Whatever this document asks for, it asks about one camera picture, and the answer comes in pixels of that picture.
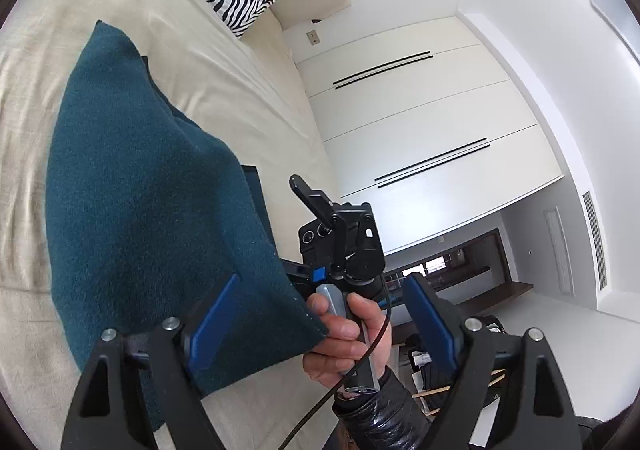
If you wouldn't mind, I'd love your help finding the black cable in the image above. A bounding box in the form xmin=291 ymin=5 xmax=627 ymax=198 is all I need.
xmin=284 ymin=298 xmax=394 ymax=450

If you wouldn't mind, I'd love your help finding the black backpack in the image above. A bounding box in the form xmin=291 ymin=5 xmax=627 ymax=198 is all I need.
xmin=399 ymin=313 xmax=507 ymax=411

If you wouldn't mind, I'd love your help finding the wall power socket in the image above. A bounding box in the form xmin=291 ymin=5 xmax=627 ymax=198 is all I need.
xmin=306 ymin=30 xmax=320 ymax=46

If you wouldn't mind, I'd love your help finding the black jacket sleeve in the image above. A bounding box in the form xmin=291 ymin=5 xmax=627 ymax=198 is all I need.
xmin=332 ymin=366 xmax=432 ymax=449

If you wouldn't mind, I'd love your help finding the right hand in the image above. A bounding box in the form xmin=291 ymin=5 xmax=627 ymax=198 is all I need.
xmin=303 ymin=293 xmax=385 ymax=388

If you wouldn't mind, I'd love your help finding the white wardrobe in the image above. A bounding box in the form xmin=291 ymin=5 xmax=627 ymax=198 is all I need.
xmin=297 ymin=17 xmax=562 ymax=253

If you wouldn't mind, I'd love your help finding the dark teal knit sweater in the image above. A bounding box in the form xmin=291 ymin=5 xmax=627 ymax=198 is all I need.
xmin=44 ymin=22 xmax=326 ymax=396

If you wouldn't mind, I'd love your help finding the dark wooden desk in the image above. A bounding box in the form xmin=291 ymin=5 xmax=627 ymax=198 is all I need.
xmin=385 ymin=228 xmax=534 ymax=345

